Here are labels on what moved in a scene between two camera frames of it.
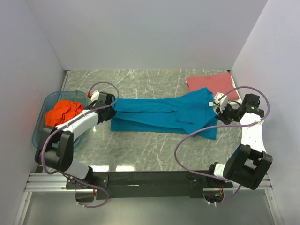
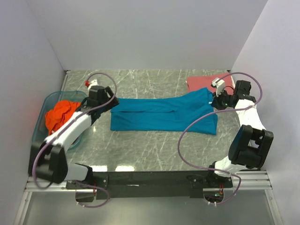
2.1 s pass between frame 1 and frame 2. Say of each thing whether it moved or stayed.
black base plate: stayed
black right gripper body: moved
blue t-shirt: stayed
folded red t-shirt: stayed
